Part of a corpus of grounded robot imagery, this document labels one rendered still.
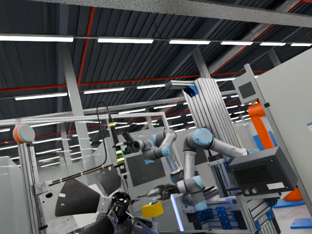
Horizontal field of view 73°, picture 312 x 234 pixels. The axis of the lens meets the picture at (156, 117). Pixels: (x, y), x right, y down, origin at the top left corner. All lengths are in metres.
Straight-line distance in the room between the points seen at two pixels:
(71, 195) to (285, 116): 2.20
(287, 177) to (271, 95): 1.63
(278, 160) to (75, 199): 1.10
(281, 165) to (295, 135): 1.51
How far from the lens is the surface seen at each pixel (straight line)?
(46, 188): 1.75
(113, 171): 1.61
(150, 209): 1.87
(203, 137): 1.42
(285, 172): 1.19
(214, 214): 2.00
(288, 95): 2.67
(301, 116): 2.64
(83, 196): 1.40
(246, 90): 5.14
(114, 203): 1.34
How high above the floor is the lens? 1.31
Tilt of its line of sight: 14 degrees up
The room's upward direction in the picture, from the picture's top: 17 degrees counter-clockwise
